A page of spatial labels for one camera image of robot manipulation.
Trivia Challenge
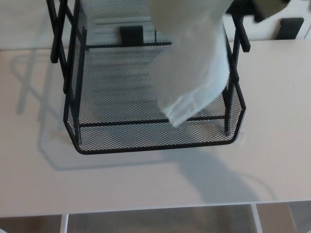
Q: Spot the white toilet paper roll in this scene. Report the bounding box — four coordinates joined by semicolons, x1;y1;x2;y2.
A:
147;0;231;128

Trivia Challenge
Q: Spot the black mesh file tray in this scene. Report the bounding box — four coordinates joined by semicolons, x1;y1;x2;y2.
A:
47;0;251;156

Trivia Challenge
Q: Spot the white desk leg frame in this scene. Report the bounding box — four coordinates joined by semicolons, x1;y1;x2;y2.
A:
251;203;261;233
60;213;70;233

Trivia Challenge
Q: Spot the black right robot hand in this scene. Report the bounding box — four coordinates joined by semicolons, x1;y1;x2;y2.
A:
252;0;292;23

